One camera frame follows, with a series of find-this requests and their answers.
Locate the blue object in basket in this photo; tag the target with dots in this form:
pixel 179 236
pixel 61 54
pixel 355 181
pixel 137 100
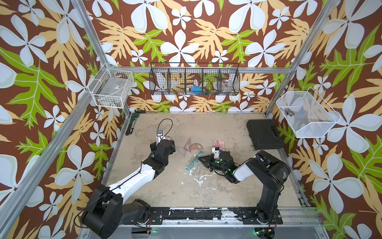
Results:
pixel 196 90

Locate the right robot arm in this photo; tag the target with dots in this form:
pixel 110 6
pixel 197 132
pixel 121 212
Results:
pixel 271 172

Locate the white wire basket left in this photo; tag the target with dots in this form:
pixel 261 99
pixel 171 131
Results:
pixel 110 87

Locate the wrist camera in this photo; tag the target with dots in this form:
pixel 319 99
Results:
pixel 159 136
pixel 216 152

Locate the small dark object in basket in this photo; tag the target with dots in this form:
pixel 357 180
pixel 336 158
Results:
pixel 289 112

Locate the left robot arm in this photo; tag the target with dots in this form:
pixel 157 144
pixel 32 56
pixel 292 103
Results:
pixel 106 209

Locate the black plastic tool case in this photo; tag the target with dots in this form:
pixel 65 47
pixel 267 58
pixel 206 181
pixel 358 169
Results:
pixel 263 134

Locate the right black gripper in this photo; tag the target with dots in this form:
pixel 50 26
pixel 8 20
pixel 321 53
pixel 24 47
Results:
pixel 209 159

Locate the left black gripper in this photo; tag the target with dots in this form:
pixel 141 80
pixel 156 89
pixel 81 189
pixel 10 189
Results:
pixel 153 146

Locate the green black pipe wrench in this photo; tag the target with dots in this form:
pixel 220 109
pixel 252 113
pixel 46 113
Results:
pixel 133 119

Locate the green transparent straight ruler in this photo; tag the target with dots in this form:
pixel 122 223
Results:
pixel 195 160

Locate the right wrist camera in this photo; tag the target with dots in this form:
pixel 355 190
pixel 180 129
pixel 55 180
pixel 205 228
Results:
pixel 216 152

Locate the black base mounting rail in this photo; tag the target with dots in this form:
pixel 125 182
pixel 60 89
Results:
pixel 156 215

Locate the pink transparent triangle ruler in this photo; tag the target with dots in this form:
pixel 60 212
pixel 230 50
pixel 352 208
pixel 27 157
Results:
pixel 187 148

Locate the black wire basket rear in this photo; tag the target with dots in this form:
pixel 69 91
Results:
pixel 178 78

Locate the white mesh basket right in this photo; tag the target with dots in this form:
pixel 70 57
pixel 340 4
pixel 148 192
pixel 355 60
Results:
pixel 313 118

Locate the pink transparent protractor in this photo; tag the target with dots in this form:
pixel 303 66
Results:
pixel 196 147

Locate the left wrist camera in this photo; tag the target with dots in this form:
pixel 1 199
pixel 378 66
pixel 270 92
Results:
pixel 159 136

